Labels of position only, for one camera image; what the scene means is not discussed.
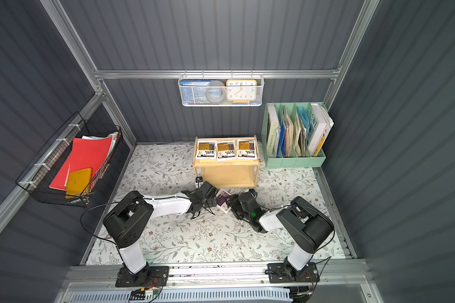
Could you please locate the purple coffee bag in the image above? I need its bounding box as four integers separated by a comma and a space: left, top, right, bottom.
216, 189, 231, 213

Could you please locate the light wooden two-tier shelf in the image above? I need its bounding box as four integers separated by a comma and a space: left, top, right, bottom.
192, 136, 261, 189

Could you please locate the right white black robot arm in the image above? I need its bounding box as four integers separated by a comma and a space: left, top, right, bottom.
227, 190, 335, 280

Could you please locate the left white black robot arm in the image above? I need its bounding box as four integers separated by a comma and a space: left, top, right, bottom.
103, 182, 219, 275

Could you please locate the green file organizer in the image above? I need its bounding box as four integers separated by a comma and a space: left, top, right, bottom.
262, 102, 328, 169

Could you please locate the white green book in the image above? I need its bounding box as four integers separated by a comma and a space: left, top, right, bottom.
266, 104, 280, 157

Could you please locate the grey tape roll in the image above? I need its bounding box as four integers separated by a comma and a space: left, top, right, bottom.
205, 80, 226, 104

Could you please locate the blue box in basket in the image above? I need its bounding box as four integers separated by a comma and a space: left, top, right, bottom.
179, 80, 211, 106

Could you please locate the yellow white alarm clock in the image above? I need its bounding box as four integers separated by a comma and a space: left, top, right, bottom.
226, 79, 257, 103

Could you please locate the white book with letters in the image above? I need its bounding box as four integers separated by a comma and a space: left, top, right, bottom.
308, 103, 334, 157

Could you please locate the red folder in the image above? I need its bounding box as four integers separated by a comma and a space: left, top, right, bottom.
49, 133, 117, 191

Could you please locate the yellow notebook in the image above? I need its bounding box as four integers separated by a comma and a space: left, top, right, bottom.
65, 168, 92, 199

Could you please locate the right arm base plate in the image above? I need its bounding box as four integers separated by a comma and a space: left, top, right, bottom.
265, 261, 320, 284

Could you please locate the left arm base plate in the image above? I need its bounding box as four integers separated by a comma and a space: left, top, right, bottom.
115, 265, 170, 288

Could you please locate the white wire wall basket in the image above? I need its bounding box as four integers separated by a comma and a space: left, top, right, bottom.
178, 73, 265, 107

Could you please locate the black wire side basket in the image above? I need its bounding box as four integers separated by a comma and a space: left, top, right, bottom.
16, 115, 123, 207

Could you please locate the white perforated cable tray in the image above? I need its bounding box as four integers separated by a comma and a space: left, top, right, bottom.
69, 287, 293, 302

